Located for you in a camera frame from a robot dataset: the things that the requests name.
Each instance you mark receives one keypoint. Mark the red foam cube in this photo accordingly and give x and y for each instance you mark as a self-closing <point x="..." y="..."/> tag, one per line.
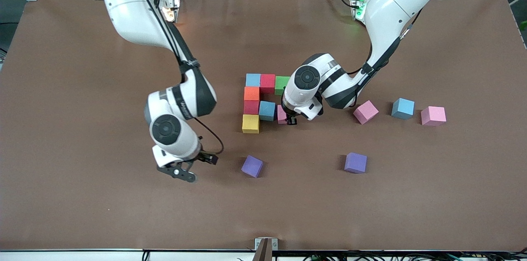
<point x="250" y="107"/>
<point x="267" y="83"/>

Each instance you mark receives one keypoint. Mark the green foam cube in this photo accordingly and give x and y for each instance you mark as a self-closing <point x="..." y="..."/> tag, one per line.
<point x="280" y="85"/>

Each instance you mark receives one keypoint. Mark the yellow foam cube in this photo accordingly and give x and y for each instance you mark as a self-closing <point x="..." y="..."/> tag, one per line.
<point x="250" y="124"/>

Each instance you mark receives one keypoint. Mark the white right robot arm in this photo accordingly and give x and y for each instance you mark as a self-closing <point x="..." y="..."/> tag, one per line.
<point x="136" y="14"/>

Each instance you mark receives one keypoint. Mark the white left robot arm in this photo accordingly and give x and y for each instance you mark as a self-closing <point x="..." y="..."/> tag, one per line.
<point x="391" y="1"/>

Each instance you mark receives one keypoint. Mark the orange foam cube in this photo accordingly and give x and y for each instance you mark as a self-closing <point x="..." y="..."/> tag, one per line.
<point x="251" y="94"/>

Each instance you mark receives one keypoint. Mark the light blue foam cube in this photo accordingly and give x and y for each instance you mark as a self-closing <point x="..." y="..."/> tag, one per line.
<point x="267" y="110"/>
<point x="253" y="80"/>
<point x="403" y="108"/>

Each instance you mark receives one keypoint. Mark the purple foam cube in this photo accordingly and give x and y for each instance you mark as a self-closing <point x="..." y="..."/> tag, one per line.
<point x="355" y="162"/>
<point x="252" y="166"/>

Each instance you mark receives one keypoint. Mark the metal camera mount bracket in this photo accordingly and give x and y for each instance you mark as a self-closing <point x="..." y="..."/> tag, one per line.
<point x="265" y="248"/>

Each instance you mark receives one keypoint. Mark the pink foam cube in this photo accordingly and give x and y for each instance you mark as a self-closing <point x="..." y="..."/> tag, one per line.
<point x="365" y="112"/>
<point x="433" y="115"/>
<point x="281" y="114"/>

